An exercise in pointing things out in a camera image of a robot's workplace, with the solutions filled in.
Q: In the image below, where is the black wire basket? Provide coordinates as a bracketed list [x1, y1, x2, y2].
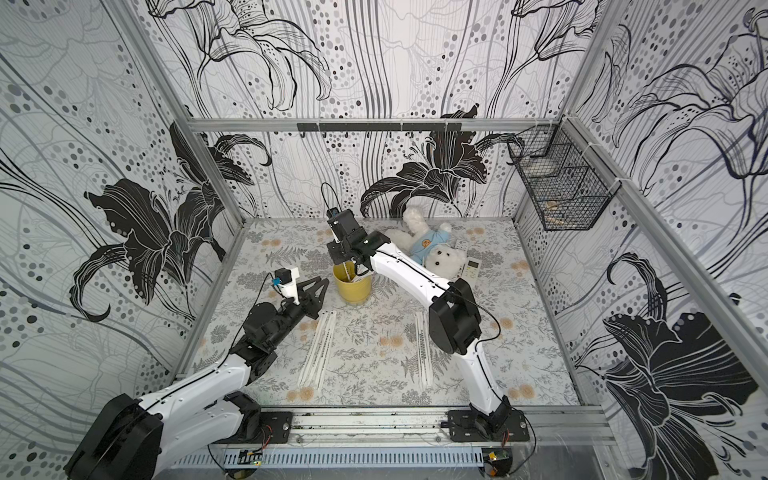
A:
[506, 124, 615, 231]

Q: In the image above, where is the white remote control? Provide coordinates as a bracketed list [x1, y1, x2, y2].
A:
[461, 258, 481, 285]

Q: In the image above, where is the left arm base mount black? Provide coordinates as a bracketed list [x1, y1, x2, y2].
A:
[223, 391, 293, 446]

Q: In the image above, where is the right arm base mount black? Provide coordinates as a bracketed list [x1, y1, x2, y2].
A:
[440, 396, 531, 443]

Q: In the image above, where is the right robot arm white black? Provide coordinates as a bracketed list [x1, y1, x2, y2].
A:
[326, 207, 512, 440]

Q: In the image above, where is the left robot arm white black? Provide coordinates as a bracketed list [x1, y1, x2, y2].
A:
[63, 268, 329, 479]

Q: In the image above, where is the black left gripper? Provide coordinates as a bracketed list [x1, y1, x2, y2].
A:
[267, 276, 331, 349]

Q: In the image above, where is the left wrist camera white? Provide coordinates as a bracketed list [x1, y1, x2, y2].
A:
[272, 267, 299, 305]

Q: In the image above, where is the white slotted cable duct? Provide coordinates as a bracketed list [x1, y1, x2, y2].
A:
[174, 446, 483, 470]

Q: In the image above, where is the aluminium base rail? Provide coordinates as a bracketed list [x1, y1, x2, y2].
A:
[285, 405, 615, 448]

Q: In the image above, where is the aluminium frame post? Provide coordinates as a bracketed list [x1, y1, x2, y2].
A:
[103, 1, 246, 228]

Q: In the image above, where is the white plush bunny toy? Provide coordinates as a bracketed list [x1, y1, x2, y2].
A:
[385, 207, 467, 280]

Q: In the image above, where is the bundle of wrapped straws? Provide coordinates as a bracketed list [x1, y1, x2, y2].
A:
[341, 261, 369, 283]

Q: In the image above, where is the yellow metal cup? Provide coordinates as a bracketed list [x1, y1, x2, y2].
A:
[333, 262, 372, 305]

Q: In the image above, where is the horizontal aluminium back bar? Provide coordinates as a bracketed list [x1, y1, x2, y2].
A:
[187, 118, 558, 133]

